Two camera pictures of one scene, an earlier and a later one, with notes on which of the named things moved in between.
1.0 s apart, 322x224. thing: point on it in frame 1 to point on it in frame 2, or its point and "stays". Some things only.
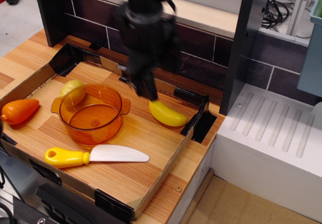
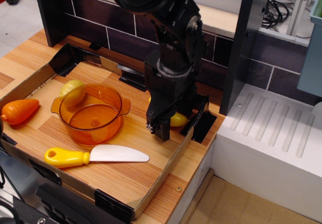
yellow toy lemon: [69, 85] stays
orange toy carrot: [15, 112] stays
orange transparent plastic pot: [92, 114] stays
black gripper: [151, 40] to [165, 90]
